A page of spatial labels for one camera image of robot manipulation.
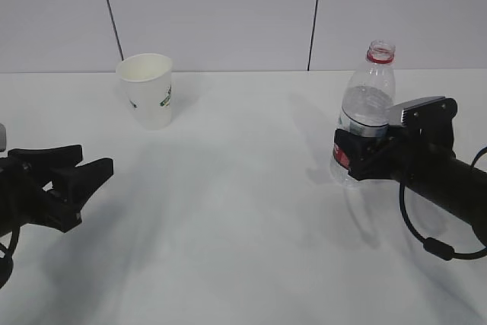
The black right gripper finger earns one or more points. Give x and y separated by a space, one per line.
358 155

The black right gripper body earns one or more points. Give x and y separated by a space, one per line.
404 147

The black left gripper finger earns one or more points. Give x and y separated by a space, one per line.
74 186
61 157

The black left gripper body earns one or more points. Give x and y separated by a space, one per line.
24 201

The clear water bottle red label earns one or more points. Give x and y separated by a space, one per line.
369 93

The white paper cup green logo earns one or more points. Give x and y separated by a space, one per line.
147 82

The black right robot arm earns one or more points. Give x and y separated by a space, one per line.
455 186

